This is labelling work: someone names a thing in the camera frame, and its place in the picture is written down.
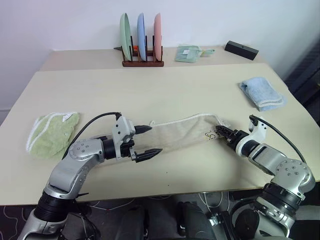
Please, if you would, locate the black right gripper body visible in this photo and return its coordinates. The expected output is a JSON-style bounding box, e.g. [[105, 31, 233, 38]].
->
[[225, 129, 249, 151]]

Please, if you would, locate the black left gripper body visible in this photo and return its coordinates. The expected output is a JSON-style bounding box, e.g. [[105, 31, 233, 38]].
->
[[119, 140, 137, 161]]

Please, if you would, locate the long beige towel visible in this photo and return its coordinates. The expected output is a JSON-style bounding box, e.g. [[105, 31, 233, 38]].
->
[[136, 112, 232, 157]]

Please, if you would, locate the light blue folded towel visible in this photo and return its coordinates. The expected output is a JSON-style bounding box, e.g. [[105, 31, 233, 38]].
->
[[238, 76, 289, 113]]

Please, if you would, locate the green terry towel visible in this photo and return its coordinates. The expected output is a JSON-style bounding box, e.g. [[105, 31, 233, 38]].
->
[[25, 111, 82, 160]]

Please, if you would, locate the brown wooden plate rack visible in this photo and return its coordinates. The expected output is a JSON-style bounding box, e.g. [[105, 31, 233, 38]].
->
[[121, 34, 165, 68]]

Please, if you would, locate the small mint cloth loop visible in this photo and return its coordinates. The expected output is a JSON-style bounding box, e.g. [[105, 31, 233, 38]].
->
[[199, 47, 217, 57]]

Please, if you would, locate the dark rounded shape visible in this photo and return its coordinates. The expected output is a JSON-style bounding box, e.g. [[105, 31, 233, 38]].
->
[[176, 200, 217, 240]]

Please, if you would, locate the long black box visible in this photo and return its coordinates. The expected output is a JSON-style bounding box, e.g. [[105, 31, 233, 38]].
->
[[223, 40, 260, 61]]

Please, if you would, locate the round black disc object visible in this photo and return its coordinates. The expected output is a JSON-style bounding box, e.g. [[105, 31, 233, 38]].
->
[[229, 199, 261, 238]]

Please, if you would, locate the folded mint cloth with tag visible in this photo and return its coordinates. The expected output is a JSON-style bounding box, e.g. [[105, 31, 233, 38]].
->
[[174, 44, 202, 64]]

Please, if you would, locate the blue plate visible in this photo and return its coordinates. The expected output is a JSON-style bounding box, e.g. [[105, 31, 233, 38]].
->
[[136, 12, 148, 62]]

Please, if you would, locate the pink plate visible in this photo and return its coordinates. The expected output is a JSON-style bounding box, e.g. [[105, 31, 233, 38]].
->
[[152, 12, 164, 62]]

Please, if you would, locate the dark ribbed radiator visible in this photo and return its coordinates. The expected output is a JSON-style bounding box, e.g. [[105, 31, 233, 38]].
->
[[283, 41, 320, 107]]

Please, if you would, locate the green plate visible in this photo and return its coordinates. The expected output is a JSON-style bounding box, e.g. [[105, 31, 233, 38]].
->
[[118, 12, 133, 62]]

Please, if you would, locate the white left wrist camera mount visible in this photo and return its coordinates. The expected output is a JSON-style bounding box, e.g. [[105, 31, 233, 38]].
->
[[111, 115, 136, 151]]

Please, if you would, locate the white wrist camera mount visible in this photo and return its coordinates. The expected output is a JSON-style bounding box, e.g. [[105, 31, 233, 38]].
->
[[235, 115, 270, 156], [111, 115, 136, 151]]

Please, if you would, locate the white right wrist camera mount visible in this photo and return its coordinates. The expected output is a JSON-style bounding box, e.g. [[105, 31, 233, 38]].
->
[[235, 115, 270, 156]]

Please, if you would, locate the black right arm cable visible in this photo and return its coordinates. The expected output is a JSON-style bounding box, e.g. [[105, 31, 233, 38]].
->
[[249, 114, 308, 164]]

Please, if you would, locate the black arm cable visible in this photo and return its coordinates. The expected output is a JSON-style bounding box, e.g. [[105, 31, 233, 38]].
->
[[61, 112, 123, 161], [249, 114, 308, 164]]

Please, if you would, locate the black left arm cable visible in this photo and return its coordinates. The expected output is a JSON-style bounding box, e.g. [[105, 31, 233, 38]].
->
[[61, 112, 123, 161]]

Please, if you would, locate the white cable under table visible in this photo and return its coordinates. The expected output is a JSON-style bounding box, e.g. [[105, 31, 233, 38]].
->
[[198, 191, 227, 209]]

